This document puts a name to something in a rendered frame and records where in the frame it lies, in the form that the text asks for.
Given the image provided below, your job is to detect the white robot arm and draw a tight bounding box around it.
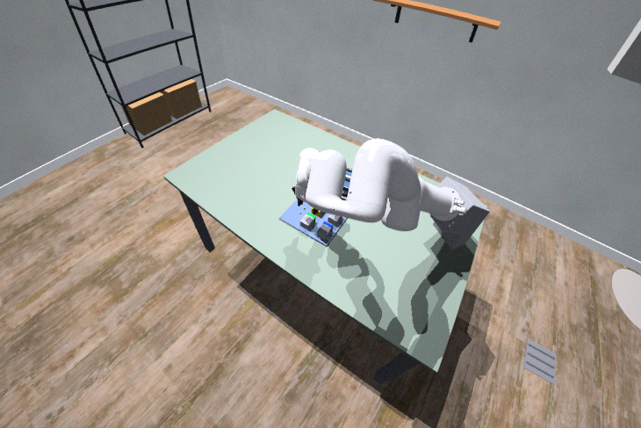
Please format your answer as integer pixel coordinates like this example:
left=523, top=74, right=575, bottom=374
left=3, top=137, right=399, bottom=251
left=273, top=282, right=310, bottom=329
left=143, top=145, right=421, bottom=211
left=297, top=139, right=467, bottom=231

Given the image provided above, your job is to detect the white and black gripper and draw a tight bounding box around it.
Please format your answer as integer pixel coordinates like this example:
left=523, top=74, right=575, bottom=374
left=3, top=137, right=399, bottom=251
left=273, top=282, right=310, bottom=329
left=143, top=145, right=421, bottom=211
left=292, top=182, right=319, bottom=214

